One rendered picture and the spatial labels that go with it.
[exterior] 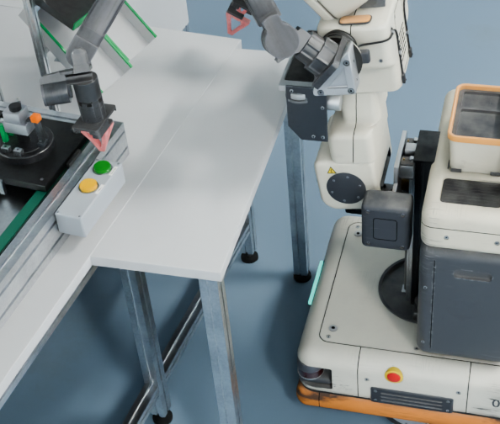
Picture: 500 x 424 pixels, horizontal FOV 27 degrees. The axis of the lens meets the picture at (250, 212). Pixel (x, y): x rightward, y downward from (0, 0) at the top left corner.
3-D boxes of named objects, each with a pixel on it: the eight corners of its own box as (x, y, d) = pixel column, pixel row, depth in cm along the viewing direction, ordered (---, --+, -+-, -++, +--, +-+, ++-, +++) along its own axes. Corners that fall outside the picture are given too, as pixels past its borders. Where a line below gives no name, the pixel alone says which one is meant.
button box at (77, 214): (125, 182, 255) (122, 161, 251) (85, 238, 241) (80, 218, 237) (100, 177, 257) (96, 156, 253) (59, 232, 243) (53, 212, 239)
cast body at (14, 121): (37, 125, 254) (30, 102, 249) (28, 136, 251) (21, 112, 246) (7, 120, 257) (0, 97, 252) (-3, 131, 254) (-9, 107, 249)
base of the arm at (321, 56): (338, 66, 230) (348, 38, 239) (308, 45, 228) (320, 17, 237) (316, 91, 236) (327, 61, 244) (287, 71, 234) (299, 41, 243)
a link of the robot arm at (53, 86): (85, 46, 227) (87, 42, 236) (32, 55, 227) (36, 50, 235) (95, 100, 230) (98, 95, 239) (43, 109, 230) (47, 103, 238)
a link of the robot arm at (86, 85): (97, 78, 230) (96, 65, 234) (65, 84, 230) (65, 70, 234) (103, 104, 234) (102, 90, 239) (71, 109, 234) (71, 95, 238)
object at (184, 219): (305, 61, 301) (305, 53, 299) (221, 282, 237) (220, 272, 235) (78, 45, 318) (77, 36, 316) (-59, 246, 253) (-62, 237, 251)
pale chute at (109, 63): (125, 73, 275) (132, 66, 272) (94, 100, 267) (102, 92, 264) (50, -9, 271) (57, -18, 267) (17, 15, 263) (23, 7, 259)
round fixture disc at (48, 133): (65, 135, 260) (63, 128, 258) (37, 169, 250) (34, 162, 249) (16, 125, 264) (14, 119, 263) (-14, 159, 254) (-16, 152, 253)
